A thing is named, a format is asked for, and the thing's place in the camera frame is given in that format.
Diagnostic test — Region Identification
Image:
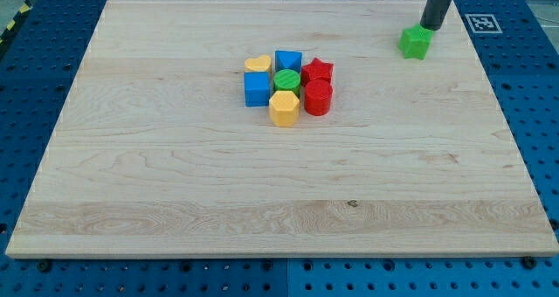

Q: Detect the white fiducial marker tag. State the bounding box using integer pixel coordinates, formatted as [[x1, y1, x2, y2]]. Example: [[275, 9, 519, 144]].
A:
[[465, 13, 502, 34]]

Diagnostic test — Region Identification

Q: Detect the green cylinder block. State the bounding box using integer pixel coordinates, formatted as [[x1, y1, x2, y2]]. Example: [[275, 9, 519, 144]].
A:
[[273, 69, 300, 97]]

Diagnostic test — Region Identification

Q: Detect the red star block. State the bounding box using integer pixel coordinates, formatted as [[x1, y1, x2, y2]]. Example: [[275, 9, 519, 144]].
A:
[[300, 58, 334, 86]]

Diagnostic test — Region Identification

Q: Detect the blue cube block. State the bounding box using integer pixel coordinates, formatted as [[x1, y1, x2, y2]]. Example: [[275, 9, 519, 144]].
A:
[[244, 72, 271, 107]]

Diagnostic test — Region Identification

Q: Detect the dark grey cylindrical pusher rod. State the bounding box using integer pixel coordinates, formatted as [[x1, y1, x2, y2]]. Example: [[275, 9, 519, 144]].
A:
[[420, 0, 453, 31]]

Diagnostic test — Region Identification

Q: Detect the blue triangle block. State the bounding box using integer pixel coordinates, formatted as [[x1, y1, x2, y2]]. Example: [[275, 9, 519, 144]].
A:
[[274, 50, 302, 73]]

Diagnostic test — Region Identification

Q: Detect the green star block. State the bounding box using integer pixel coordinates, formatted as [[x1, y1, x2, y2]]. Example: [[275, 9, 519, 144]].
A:
[[397, 24, 434, 60]]

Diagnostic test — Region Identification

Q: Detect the yellow black hazard tape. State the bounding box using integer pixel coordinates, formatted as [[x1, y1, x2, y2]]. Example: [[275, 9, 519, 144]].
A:
[[1, 0, 32, 45]]

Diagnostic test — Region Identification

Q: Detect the yellow heart block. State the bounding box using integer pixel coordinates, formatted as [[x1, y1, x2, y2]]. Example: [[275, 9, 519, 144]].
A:
[[244, 54, 272, 73]]

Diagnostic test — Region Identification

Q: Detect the yellow hexagon block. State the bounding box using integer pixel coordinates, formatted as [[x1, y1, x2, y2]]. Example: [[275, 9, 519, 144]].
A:
[[269, 91, 300, 128]]

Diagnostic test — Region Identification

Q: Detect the light wooden board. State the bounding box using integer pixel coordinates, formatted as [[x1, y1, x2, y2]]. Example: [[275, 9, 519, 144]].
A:
[[6, 0, 558, 259]]

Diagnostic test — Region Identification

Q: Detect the red cylinder block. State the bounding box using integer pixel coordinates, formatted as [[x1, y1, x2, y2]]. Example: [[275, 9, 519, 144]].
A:
[[304, 79, 334, 116]]

